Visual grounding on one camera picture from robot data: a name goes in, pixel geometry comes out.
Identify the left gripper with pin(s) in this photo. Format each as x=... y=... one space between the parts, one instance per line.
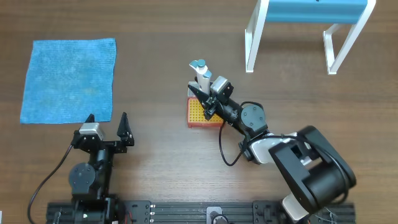
x=93 y=144

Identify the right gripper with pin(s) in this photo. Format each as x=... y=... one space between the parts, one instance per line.
x=224 y=95

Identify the white pipette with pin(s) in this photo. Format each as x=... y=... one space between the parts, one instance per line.
x=202 y=79

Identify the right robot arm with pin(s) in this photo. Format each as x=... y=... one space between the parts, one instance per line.
x=311 y=174

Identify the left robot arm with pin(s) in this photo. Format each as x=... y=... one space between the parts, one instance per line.
x=93 y=174

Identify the red and yellow tip box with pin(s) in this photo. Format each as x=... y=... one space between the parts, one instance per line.
x=196 y=113

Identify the blue cloth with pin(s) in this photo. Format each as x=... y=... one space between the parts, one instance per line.
x=68 y=81

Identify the white and blue stand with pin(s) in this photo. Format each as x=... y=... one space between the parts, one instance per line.
x=311 y=12

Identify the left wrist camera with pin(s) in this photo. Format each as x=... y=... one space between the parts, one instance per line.
x=90 y=130

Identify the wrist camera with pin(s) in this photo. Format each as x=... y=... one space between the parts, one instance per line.
x=90 y=130
x=219 y=84

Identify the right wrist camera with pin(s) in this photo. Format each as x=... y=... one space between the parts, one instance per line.
x=219 y=84

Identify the mounting rail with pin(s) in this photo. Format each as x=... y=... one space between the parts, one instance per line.
x=186 y=213

